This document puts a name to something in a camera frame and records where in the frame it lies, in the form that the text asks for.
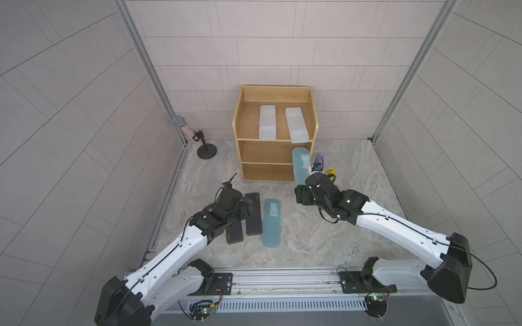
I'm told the black pencil case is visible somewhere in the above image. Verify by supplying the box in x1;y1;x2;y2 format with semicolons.
245;193;262;236
226;220;243;245

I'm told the teal pencil case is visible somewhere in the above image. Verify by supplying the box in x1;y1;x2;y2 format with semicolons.
262;198;281;248
292;148;312;187

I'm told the clear white pencil case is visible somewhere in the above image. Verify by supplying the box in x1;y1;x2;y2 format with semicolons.
258;105;277;141
285;107;309;143

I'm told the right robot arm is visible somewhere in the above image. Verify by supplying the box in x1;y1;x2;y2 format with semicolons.
294;173;476;304

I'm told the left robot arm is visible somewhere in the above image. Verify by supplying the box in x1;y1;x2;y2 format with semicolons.
94;187;245;325

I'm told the wooden three-tier shelf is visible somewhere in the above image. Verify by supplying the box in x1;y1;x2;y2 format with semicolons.
232;86;319;182

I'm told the yellow toy block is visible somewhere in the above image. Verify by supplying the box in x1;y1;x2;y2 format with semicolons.
326;169;337;182

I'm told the purple toy figure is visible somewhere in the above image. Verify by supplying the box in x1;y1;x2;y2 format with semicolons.
315;154;324;168

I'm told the black round stand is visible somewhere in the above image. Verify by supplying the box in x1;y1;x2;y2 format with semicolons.
192;130;217;160

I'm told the clear tube with beads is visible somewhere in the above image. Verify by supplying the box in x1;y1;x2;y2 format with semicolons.
173;115;199;143

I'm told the left circuit board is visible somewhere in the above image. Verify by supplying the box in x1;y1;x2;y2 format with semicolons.
189;300;220;323

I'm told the circuit board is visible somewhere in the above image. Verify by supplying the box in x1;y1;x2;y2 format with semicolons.
364;293;387;319
189;300;220;323

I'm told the right circuit board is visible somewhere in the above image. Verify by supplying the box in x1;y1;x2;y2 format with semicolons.
364;293;387;319

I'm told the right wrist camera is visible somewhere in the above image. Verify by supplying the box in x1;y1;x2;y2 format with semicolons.
311;163;323;173

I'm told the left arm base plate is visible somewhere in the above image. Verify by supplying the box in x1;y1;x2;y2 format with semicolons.
190;273;233;296

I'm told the aluminium mounting rail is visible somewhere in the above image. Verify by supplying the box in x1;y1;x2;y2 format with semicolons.
116;266;455;300

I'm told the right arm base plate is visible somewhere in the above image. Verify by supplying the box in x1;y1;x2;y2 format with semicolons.
337;270;398;295

